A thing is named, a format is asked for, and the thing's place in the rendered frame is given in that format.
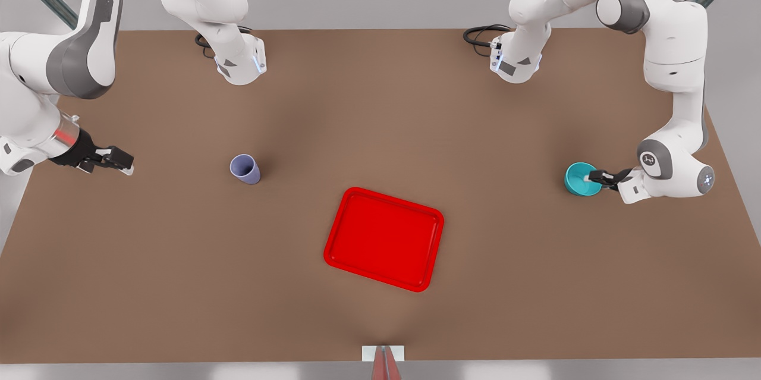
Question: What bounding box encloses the teal bowl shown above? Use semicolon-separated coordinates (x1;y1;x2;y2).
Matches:
564;162;605;197

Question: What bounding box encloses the lavender cup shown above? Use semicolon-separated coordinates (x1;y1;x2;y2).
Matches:
229;154;262;186

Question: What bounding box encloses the red tray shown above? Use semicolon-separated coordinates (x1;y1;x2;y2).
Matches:
323;186;446;293

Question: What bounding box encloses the black cable loop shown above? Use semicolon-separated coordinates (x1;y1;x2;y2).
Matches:
463;24;513;58
194;26;254;60

